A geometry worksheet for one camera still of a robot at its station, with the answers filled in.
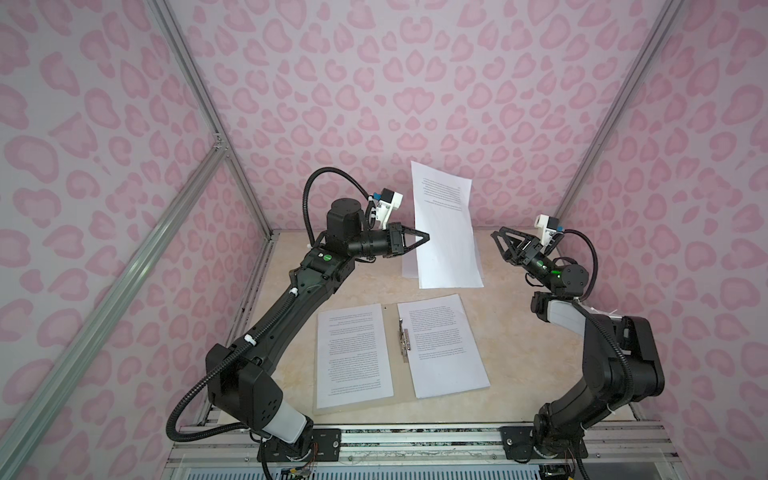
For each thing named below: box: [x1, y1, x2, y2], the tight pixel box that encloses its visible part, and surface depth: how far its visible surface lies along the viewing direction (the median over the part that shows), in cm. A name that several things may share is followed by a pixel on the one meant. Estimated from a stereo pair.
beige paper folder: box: [312, 303, 418, 416], surface depth 86 cm
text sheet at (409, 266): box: [401, 238, 419, 278], surface depth 66 cm
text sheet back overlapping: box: [410, 160, 484, 289], surface depth 74 cm
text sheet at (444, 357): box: [397, 294, 491, 399], surface depth 90 cm
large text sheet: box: [317, 303, 394, 409], surface depth 90 cm
